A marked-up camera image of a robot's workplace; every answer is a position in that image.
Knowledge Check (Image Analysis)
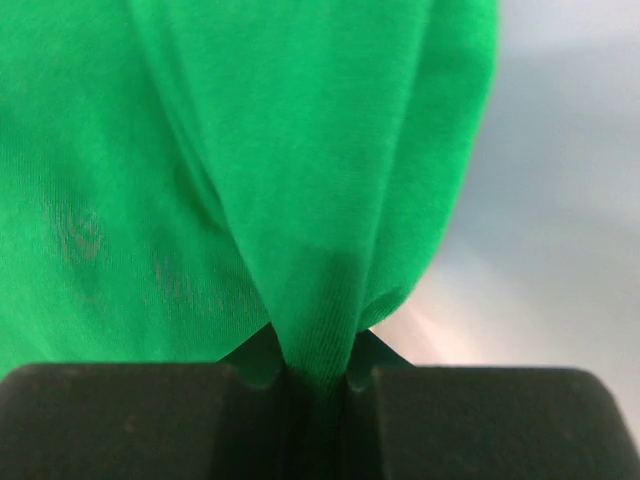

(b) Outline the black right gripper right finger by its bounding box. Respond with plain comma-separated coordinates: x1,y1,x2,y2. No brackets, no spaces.
342,332,639,480

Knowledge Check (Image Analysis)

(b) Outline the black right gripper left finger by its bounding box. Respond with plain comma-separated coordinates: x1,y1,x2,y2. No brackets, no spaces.
1,327,288,480

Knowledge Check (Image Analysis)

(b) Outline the green t shirt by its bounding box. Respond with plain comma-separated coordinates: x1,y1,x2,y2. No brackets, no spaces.
0,0,501,396

